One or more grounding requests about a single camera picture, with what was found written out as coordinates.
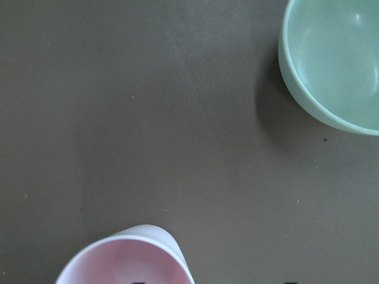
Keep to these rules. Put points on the pink cup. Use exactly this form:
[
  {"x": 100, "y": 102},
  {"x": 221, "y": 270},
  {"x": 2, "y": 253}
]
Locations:
[{"x": 143, "y": 253}]

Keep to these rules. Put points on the mint green bowl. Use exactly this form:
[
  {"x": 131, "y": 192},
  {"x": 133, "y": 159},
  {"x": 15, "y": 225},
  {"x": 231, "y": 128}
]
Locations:
[{"x": 328, "y": 58}]

